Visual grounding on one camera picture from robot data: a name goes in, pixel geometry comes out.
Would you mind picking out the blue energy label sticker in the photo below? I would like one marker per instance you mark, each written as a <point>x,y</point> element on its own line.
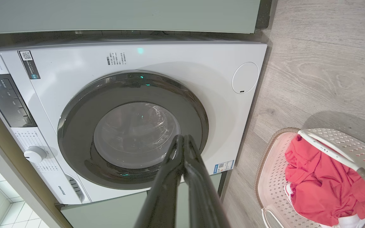
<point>223,166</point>

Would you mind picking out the black washer control panel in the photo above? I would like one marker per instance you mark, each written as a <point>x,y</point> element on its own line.
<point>8,101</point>

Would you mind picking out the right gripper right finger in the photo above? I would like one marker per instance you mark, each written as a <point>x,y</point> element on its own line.
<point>203,202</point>

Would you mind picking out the grey brown countertop edge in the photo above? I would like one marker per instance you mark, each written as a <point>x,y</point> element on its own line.
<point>22,171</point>

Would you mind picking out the black QR code sticker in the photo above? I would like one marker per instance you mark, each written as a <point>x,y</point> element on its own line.
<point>28,65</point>

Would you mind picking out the white front-load washing machine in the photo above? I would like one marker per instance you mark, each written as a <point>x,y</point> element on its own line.
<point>201,69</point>

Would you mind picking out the dark round washer door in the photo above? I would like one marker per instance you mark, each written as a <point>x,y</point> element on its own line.
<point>81,126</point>

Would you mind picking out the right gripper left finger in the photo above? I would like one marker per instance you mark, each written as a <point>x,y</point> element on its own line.
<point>163,196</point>

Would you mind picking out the white washer control knob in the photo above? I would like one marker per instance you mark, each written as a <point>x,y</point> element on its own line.
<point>35,154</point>

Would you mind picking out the white perforated laundry basket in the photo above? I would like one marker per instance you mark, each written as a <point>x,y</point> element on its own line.
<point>271,190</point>

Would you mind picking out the round white filter cover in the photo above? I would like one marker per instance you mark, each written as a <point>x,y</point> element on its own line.
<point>245,77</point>

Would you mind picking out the red garment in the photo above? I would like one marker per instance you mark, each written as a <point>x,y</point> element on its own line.
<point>328,186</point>

